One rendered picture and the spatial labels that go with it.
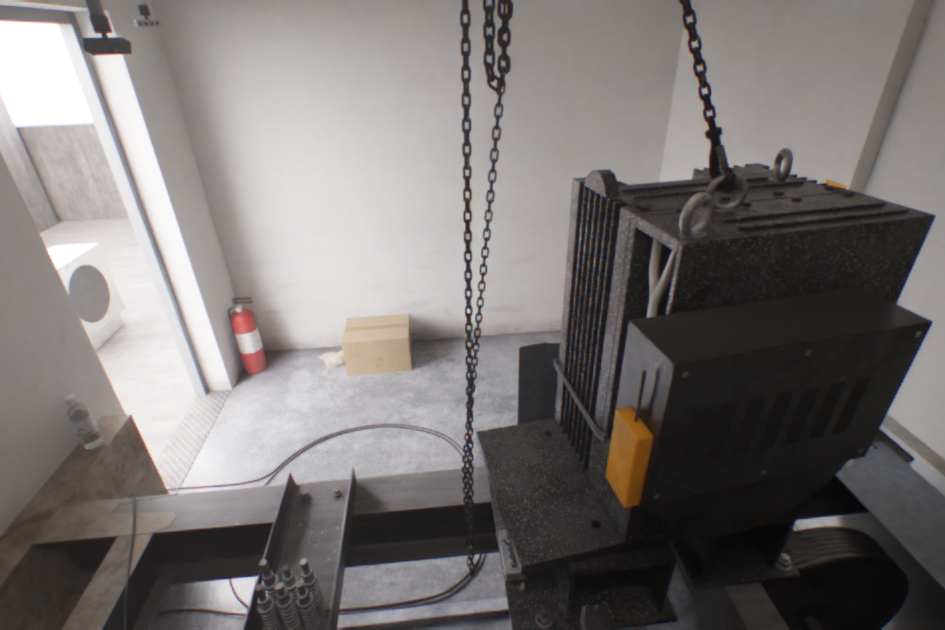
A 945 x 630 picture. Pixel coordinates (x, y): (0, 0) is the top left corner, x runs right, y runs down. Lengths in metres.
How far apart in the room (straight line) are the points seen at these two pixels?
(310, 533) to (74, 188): 6.99
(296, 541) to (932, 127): 2.26
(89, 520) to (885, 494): 2.40
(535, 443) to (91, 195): 7.28
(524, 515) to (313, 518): 0.67
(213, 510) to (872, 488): 2.02
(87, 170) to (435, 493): 6.97
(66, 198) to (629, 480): 7.90
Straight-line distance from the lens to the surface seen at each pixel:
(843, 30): 2.36
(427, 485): 1.65
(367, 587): 2.27
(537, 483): 1.33
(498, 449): 1.41
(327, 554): 1.55
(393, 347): 3.17
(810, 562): 1.77
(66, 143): 8.00
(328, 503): 1.66
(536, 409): 1.70
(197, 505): 1.83
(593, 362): 1.20
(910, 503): 2.02
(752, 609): 1.55
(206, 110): 3.28
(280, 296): 3.53
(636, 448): 0.84
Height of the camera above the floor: 1.89
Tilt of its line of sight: 29 degrees down
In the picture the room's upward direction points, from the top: 2 degrees counter-clockwise
